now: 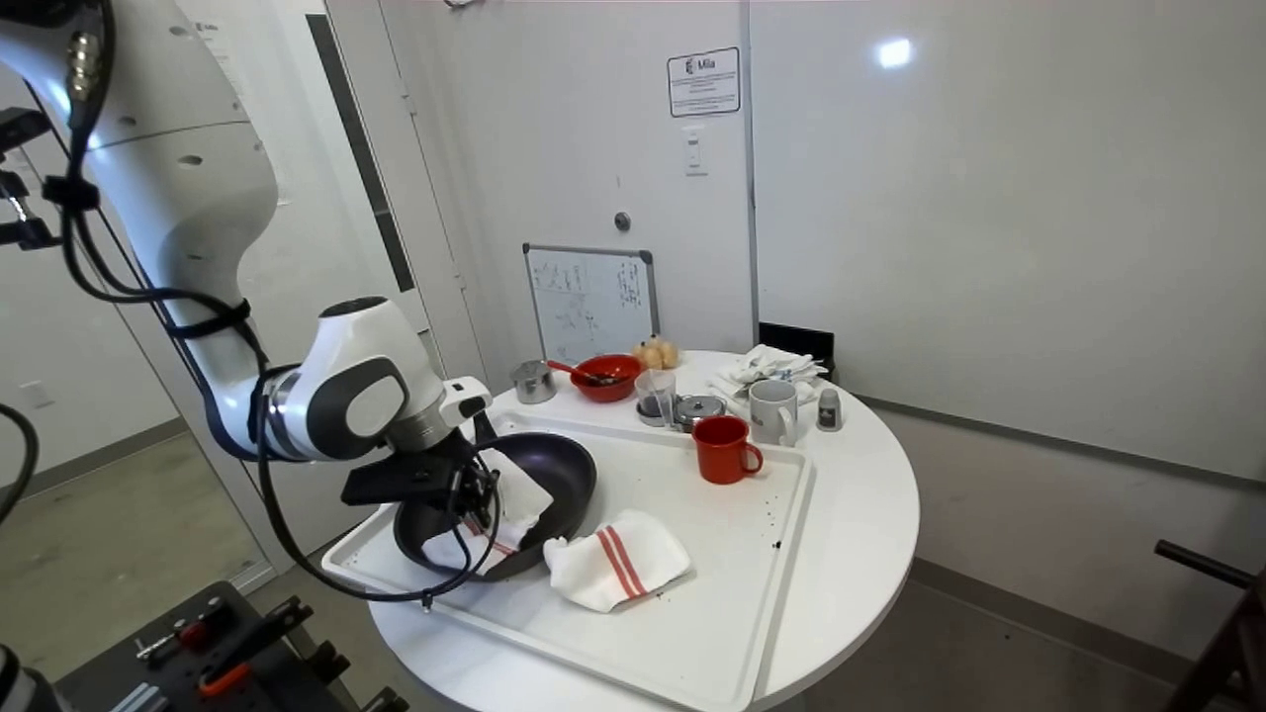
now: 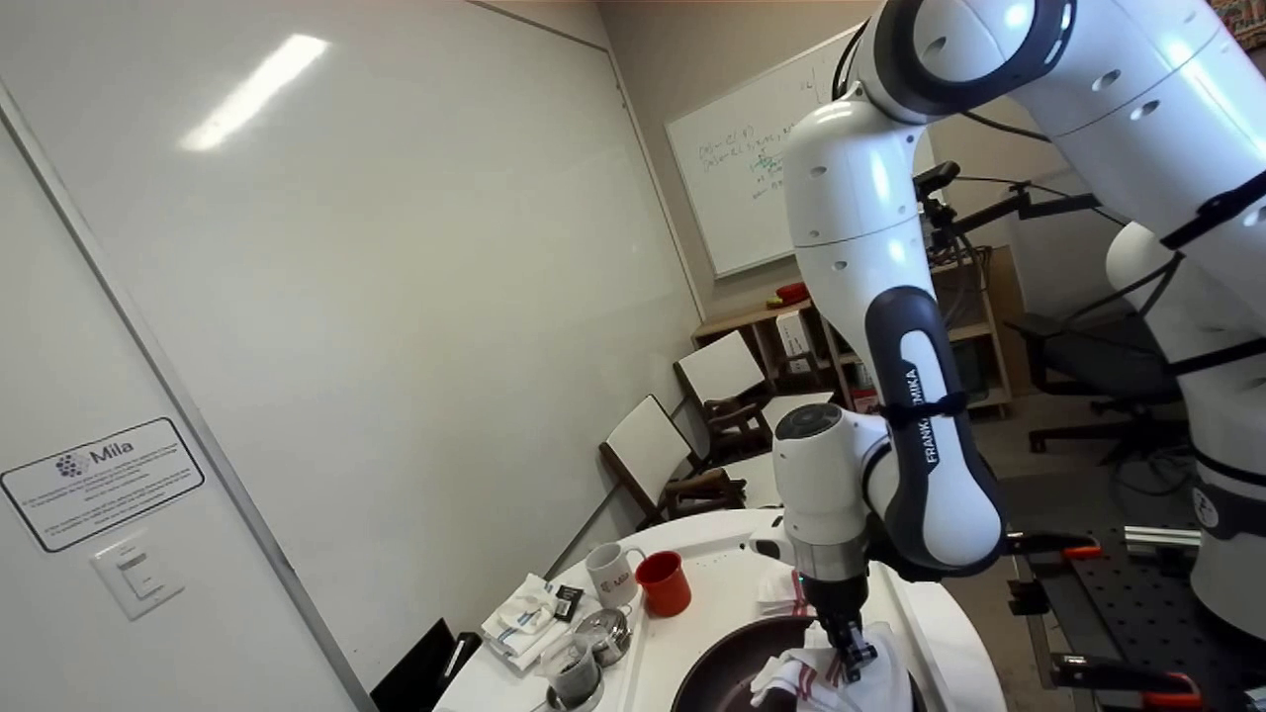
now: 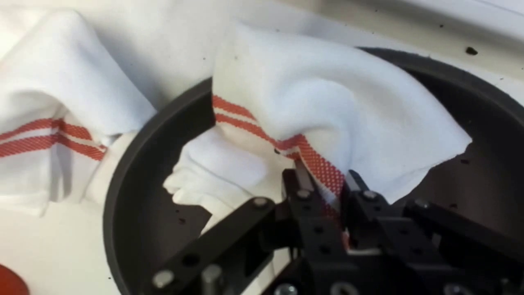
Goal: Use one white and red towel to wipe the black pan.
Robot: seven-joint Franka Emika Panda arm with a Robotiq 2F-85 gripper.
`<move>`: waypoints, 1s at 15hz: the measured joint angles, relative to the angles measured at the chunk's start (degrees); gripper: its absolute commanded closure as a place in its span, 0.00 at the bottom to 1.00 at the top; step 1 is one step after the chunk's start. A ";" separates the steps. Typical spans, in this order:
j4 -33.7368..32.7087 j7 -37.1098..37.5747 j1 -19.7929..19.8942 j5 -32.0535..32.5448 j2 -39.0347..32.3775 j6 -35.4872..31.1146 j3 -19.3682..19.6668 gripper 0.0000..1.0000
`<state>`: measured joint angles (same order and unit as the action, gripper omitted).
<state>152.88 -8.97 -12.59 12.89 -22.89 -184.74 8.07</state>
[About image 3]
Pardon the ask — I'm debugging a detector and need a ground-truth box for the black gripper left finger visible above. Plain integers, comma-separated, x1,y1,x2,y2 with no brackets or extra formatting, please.
152,166,350,292

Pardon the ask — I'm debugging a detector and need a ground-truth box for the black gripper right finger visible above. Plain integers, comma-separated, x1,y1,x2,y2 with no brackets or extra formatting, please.
342,169,524,276

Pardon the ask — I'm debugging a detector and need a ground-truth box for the white red striped towel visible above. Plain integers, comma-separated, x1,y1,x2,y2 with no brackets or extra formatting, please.
0,7,160,218
162,20,473,231

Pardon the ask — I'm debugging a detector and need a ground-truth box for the black frying pan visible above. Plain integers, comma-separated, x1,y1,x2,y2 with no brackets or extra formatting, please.
102,46,524,295

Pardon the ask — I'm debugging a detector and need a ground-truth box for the red mug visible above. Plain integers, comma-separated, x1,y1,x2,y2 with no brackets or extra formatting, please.
0,262,31,295

